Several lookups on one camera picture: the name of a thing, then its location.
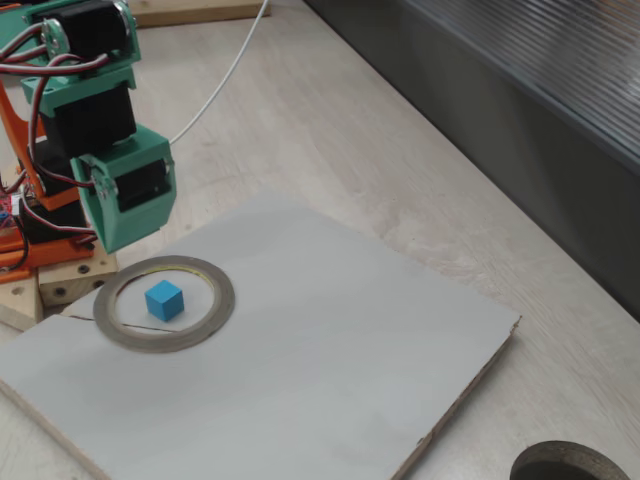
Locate looped red white servo wires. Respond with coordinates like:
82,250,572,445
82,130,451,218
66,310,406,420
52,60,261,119
0,27,110,196

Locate white USB cable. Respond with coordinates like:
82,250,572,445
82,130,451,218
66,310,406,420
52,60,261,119
169,0,274,144

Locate grey tape ring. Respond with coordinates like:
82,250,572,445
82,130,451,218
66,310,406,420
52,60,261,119
92,254,236,355

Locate small light wooden block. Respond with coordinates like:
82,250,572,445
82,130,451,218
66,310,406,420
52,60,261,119
0,273,45,332

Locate wooden block with screw holes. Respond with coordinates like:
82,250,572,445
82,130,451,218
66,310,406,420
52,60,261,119
37,249,121,309

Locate grey laminated chipboard panel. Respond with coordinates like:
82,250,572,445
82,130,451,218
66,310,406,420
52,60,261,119
0,192,522,480

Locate orange controller board mount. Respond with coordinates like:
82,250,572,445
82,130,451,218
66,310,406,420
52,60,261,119
0,230,26,254

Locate long wooden plank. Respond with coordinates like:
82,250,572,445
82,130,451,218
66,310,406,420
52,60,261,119
132,0,272,30

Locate ribbed translucent desk partition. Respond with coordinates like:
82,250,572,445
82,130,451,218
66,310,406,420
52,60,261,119
302,0,640,324

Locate grey white servo wires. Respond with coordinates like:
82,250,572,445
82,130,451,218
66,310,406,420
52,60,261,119
19,204,96,249

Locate red controller circuit board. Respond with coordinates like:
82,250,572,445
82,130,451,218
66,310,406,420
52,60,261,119
0,192,21,234

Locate blue cube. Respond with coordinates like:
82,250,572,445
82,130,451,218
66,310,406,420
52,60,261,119
143,279,185,322

